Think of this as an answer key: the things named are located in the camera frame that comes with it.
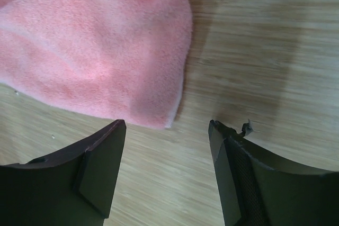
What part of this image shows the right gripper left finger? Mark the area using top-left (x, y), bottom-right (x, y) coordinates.
top-left (1, 120), bottom-right (126, 225)

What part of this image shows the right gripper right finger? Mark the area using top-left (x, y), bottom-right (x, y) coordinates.
top-left (208, 120), bottom-right (338, 225)

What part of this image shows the pink rabbit pattern towel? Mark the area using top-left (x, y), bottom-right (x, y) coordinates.
top-left (1, 0), bottom-right (192, 129)

